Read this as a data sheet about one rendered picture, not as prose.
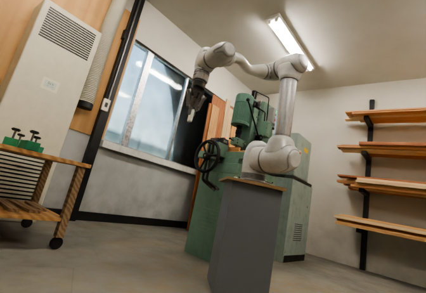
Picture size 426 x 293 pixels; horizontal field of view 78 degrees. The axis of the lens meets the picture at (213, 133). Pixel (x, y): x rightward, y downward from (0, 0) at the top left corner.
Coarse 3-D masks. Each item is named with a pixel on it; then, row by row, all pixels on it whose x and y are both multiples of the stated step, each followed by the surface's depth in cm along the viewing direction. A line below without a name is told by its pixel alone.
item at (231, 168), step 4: (204, 164) 245; (212, 164) 238; (220, 164) 231; (224, 164) 228; (228, 164) 225; (232, 164) 222; (236, 164) 218; (240, 164) 217; (216, 168) 233; (220, 168) 230; (224, 168) 226; (228, 168) 223; (232, 168) 220; (236, 168) 217; (240, 168) 217; (220, 172) 229; (224, 172) 225; (228, 172) 222; (232, 172) 219; (236, 172) 216; (240, 172) 217; (268, 176) 246; (272, 176) 250; (268, 180) 246; (272, 180) 250; (272, 184) 250
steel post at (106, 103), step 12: (144, 0) 321; (132, 12) 311; (132, 24) 307; (132, 36) 309; (120, 48) 299; (120, 60) 295; (120, 72) 297; (108, 84) 289; (108, 96) 284; (108, 108) 286; (96, 120) 279; (96, 132) 276; (96, 144) 276; (84, 156) 270; (84, 180) 266; (72, 216) 257
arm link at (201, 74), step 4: (196, 72) 145; (200, 72) 145; (204, 72) 145; (208, 72) 147; (196, 76) 144; (200, 76) 144; (204, 76) 145; (208, 76) 147; (192, 80) 149; (204, 80) 145
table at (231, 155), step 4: (200, 152) 254; (204, 152) 236; (216, 152) 226; (224, 152) 232; (228, 152) 229; (232, 152) 226; (236, 152) 223; (240, 152) 220; (244, 152) 217; (200, 156) 252; (220, 156) 227; (224, 156) 229; (228, 156) 228; (232, 156) 225; (236, 156) 221; (240, 156) 218
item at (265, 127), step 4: (264, 124) 254; (268, 124) 253; (272, 124) 259; (260, 128) 256; (264, 128) 253; (268, 128) 253; (260, 132) 255; (264, 132) 251; (268, 132) 253; (264, 136) 254; (268, 136) 253
